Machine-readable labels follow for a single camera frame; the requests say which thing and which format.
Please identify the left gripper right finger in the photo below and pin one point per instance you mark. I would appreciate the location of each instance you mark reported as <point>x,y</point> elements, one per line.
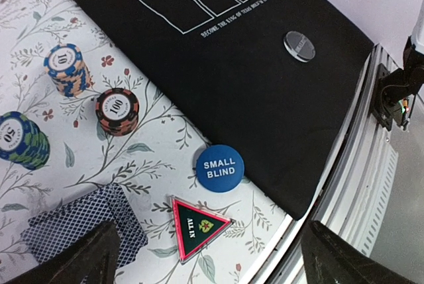
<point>327,258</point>

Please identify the triangular all in marker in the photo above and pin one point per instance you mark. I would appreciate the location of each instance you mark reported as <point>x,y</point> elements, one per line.
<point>196,228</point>

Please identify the green blue 50 chip stack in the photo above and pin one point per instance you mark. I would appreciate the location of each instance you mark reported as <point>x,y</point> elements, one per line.
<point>22,142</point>

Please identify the black poker mat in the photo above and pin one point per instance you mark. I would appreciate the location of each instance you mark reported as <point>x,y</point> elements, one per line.
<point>224,65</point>

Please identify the blue small blind button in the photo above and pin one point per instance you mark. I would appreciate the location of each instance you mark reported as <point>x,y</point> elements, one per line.
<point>219,168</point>

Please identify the front aluminium rail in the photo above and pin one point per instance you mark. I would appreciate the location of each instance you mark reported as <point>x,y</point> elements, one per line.
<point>371,191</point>

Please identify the clear round dealer button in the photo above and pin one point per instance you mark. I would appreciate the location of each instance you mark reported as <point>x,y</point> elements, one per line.
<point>299,46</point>

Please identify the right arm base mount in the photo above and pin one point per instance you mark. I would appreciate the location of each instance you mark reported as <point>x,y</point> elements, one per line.
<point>400,84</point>

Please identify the black red 100 chip stack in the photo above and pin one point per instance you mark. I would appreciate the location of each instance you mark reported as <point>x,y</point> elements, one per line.
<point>117,111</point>

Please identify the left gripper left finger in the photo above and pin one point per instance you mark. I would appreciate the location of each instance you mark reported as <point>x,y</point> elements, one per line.
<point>92,259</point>

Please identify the blue orange 10 chip stack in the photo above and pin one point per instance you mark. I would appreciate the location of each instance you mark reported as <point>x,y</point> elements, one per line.
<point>66,68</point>

